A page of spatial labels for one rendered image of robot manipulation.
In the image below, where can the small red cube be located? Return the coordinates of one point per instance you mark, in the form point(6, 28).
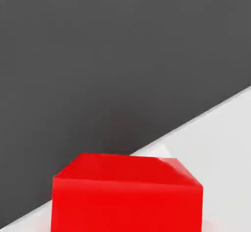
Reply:
point(125, 200)

